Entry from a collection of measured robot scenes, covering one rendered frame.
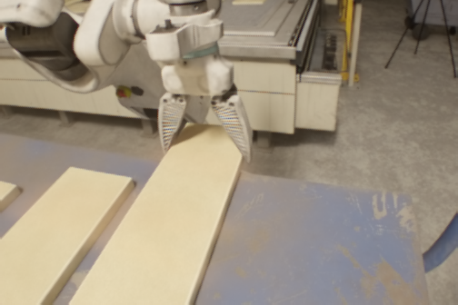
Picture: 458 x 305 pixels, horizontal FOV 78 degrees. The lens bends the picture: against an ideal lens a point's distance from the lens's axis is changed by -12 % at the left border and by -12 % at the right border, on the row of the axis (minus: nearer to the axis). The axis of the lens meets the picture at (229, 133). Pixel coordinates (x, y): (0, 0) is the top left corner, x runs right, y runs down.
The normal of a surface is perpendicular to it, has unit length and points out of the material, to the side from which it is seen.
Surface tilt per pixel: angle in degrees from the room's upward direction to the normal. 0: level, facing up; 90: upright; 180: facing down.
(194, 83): 92
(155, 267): 0
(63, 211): 0
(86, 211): 0
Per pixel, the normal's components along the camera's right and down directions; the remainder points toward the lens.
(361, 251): -0.07, -0.84
